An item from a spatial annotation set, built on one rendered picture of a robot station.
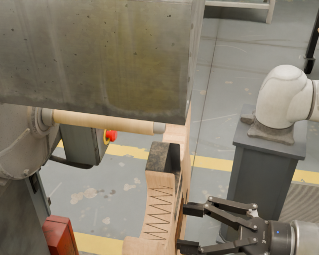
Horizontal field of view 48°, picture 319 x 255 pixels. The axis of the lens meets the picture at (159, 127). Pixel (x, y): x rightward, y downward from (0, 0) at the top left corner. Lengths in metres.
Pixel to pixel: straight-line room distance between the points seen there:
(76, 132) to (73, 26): 0.61
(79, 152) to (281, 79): 0.76
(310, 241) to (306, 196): 1.60
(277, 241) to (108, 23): 0.49
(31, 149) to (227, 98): 2.38
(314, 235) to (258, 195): 0.96
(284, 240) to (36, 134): 0.48
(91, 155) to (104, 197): 1.17
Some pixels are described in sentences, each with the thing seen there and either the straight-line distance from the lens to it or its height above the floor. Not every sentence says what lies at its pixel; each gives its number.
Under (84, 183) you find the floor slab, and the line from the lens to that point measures 2.26.
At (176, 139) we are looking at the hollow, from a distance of 0.67.
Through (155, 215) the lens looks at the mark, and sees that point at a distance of 0.59.
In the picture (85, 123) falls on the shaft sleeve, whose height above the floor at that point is 1.25.
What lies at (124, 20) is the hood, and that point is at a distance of 0.36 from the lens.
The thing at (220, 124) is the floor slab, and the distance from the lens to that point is 2.67.
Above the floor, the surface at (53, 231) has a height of 0.62.
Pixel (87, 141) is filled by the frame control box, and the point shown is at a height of 1.01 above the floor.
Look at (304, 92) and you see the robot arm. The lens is 1.41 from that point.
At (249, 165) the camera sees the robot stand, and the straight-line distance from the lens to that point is 1.55.
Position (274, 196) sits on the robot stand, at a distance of 1.65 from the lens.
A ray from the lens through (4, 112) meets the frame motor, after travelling 0.61.
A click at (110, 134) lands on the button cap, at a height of 0.99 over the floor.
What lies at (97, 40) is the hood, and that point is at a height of 1.48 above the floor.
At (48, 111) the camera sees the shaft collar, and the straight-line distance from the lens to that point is 0.66.
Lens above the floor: 1.65
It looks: 39 degrees down
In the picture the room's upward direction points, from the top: straight up
